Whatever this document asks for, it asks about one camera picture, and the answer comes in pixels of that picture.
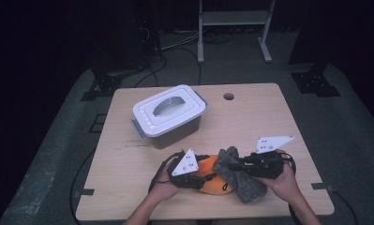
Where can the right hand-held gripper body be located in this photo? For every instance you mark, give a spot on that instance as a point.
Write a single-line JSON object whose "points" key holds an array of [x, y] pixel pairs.
{"points": [[266, 165]]}

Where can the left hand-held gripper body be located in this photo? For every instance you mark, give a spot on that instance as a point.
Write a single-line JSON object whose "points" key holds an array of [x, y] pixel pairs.
{"points": [[186, 165]]}

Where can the orange plush toy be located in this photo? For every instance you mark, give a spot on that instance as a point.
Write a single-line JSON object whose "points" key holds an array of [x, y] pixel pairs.
{"points": [[212, 187]]}

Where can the grey fluffy cloth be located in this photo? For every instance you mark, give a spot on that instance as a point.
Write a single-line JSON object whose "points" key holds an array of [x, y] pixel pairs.
{"points": [[247, 187]]}

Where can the brown transparent storage box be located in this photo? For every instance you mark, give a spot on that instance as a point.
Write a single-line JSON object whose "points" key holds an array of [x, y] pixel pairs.
{"points": [[175, 136]]}

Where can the white box lid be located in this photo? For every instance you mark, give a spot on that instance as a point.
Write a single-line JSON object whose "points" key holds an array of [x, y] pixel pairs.
{"points": [[150, 117]]}

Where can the person's right hand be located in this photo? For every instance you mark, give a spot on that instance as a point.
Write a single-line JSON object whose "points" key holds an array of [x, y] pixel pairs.
{"points": [[286, 186]]}

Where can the person's left hand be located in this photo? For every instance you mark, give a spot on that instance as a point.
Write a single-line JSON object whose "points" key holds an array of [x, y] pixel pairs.
{"points": [[162, 189]]}

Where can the black stand base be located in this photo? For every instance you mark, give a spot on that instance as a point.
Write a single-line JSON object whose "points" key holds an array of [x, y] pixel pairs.
{"points": [[105, 84], [316, 84]]}

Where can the black equipment rack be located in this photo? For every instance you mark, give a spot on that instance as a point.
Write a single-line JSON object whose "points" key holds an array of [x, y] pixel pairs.
{"points": [[150, 31]]}

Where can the black table edge bracket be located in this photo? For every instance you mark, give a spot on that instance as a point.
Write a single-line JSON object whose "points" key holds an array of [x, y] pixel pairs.
{"points": [[320, 186], [86, 192]]}

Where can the white metal stand frame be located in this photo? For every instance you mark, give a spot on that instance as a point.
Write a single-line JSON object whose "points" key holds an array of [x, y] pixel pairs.
{"points": [[201, 47]]}

